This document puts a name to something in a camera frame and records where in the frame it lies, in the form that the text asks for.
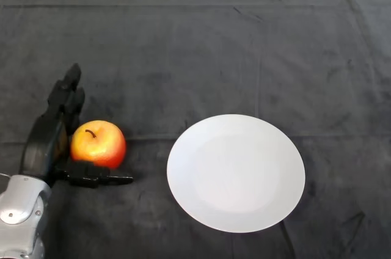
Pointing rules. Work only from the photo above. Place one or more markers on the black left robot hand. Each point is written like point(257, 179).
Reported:
point(41, 146)

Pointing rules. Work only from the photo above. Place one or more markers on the red yellow apple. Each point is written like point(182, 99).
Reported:
point(97, 149)

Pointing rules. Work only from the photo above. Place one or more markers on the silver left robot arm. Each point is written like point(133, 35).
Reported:
point(21, 210)

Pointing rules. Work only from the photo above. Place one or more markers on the round white plate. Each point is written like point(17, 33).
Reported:
point(235, 173)

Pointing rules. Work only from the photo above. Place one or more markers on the black table cloth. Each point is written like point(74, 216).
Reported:
point(195, 57)

